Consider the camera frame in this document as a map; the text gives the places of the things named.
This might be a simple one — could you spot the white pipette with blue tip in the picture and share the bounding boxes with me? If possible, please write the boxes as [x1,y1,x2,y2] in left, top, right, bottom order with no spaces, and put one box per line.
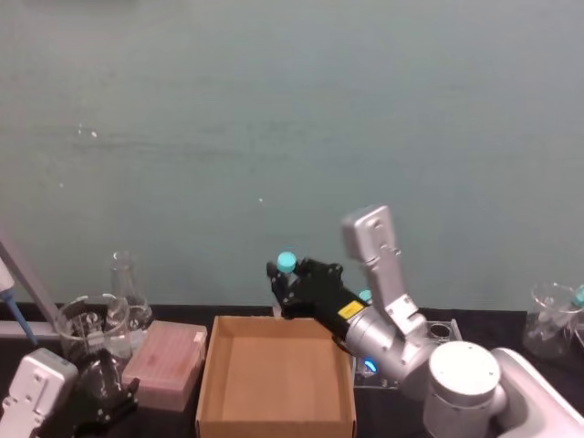
[0,257,38,347]

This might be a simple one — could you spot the clear acrylic tube rack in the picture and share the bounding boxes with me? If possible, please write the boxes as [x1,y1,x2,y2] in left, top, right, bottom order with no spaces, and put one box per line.
[352,318,458,390]

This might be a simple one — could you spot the grey pipette stand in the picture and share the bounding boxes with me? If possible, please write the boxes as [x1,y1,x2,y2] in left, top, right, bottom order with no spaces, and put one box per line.
[0,217,63,339]

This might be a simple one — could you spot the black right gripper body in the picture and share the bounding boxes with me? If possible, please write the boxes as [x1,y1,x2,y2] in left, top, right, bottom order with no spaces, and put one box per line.
[281,257,367,353]

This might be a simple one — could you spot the black table cloth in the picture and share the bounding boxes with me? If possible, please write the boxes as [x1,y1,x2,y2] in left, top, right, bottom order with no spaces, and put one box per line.
[0,302,584,438]

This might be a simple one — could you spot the clear glass beaker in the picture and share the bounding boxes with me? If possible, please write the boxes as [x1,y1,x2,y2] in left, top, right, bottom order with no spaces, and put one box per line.
[521,281,584,362]
[56,293,134,371]

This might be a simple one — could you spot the brown cardboard box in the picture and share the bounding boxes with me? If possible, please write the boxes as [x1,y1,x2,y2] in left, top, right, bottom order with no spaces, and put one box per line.
[195,314,359,438]

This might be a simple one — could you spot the clear glass conical flask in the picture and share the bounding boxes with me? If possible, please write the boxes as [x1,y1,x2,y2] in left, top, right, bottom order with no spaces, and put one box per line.
[108,251,155,344]

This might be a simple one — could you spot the pink pipette tip box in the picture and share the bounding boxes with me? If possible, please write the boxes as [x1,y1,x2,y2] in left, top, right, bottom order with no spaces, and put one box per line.
[121,319,209,414]

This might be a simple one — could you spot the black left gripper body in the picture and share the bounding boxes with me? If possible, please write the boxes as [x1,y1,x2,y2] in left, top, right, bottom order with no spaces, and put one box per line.
[63,385,138,438]

